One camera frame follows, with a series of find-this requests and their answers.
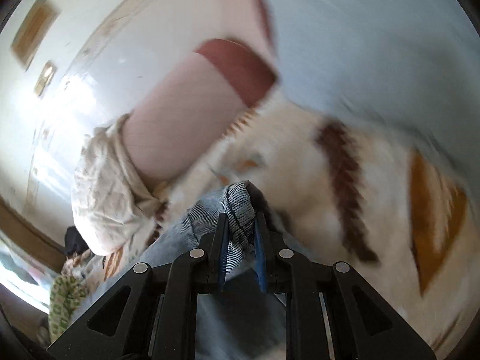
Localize grey denim pants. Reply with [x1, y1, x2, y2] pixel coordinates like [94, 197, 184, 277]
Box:
[67, 182, 286, 359]

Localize green white patterned blanket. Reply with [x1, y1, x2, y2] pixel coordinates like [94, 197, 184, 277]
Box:
[48, 275, 89, 344]

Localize black cloth bundle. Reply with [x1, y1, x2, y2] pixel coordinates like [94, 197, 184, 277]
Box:
[64, 226, 89, 258]

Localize cream crumpled sheet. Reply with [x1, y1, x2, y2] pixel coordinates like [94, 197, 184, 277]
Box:
[71, 114, 168, 256]

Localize cream leaf pattern blanket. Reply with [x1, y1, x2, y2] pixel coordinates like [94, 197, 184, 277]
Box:
[61, 92, 480, 360]

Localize pink bolster pillow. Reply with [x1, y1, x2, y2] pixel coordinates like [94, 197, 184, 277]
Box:
[121, 39, 276, 190]

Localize light blue pillow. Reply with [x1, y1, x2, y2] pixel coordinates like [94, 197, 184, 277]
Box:
[266, 0, 479, 188]

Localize wooden window frame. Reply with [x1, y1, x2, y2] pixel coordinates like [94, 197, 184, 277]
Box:
[0, 198, 66, 272]

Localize small wall switch plate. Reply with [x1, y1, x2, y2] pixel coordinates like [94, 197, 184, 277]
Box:
[34, 61, 57, 97]

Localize wooden picture frame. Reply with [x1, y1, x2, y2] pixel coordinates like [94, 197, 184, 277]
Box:
[10, 0, 58, 71]

